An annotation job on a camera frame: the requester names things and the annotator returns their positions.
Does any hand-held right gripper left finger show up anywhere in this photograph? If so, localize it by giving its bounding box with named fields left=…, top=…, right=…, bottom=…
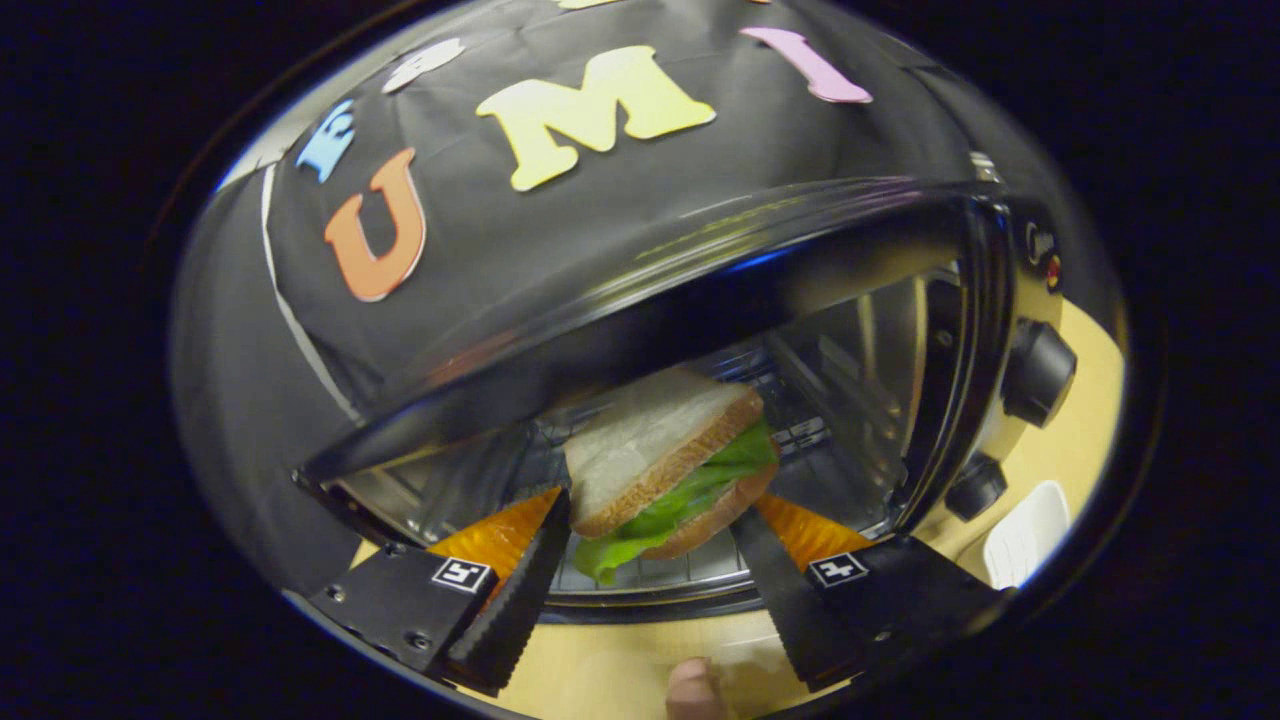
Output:
left=305, top=487, right=573, bottom=698

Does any lettuce sandwich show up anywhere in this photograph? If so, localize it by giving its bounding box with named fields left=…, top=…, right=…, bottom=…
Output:
left=565, top=365, right=781, bottom=586

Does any black electric oven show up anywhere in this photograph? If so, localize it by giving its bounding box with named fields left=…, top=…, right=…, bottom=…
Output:
left=295, top=175, right=1081, bottom=626

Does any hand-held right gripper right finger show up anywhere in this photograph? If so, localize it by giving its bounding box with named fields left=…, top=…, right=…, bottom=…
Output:
left=730, top=493, right=1011, bottom=693

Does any white divided dish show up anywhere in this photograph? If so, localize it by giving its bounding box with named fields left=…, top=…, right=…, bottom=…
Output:
left=985, top=480, right=1071, bottom=591

